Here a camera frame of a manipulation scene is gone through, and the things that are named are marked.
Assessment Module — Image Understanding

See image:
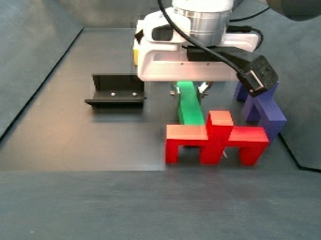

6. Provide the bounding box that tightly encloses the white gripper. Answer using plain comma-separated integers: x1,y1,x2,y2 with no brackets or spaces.
134,7,258,98

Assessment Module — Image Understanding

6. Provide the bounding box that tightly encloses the green rectangular block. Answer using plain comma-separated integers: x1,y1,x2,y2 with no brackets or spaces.
177,82,205,126

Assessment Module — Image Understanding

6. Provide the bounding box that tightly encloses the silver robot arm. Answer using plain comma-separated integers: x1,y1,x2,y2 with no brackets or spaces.
134,0,263,96

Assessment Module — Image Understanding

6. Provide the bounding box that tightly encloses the red H-shaped block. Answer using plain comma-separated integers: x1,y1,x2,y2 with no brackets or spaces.
166,111,270,165

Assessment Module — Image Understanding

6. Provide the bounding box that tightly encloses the purple H-shaped block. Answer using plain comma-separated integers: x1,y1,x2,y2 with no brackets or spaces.
234,82,288,142

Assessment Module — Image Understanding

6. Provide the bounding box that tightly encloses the black cable with connector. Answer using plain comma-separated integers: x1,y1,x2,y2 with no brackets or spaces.
156,0,280,98

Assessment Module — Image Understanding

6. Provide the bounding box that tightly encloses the black angle bracket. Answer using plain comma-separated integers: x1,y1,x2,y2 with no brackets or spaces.
86,74,146,106

